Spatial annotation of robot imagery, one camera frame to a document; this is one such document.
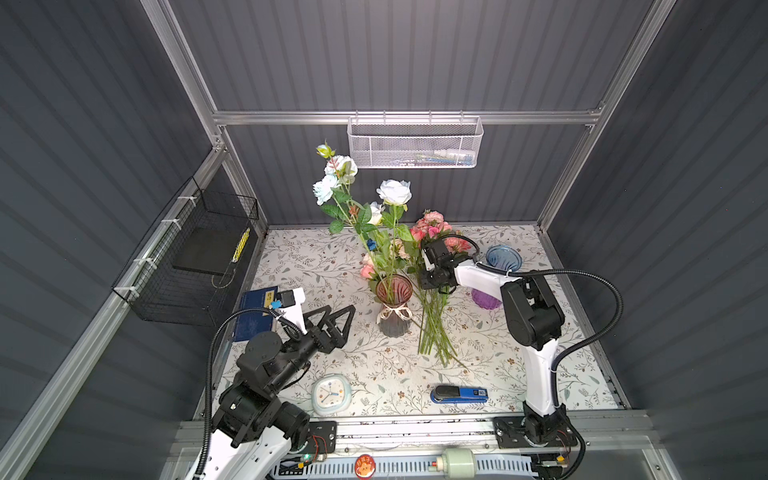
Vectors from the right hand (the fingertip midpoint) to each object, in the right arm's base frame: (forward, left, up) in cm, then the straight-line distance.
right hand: (428, 280), depth 102 cm
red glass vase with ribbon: (-21, +11, +11) cm, 26 cm away
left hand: (-27, +22, +28) cm, 45 cm away
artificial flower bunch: (-19, -1, -1) cm, 19 cm away
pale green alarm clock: (-37, +28, +2) cm, 47 cm away
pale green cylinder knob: (-52, -2, +7) cm, 53 cm away
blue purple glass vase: (-3, -22, +16) cm, 27 cm away
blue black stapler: (-37, -3, +1) cm, 37 cm away
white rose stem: (-8, +16, +29) cm, 34 cm away
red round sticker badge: (-53, +18, 0) cm, 56 cm away
